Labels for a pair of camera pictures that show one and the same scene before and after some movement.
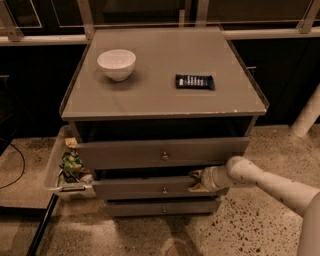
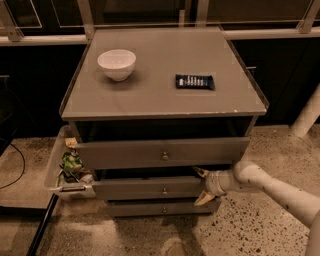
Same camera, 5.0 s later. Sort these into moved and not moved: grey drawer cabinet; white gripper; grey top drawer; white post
Moved: white gripper
Not moved: grey top drawer; grey drawer cabinet; white post
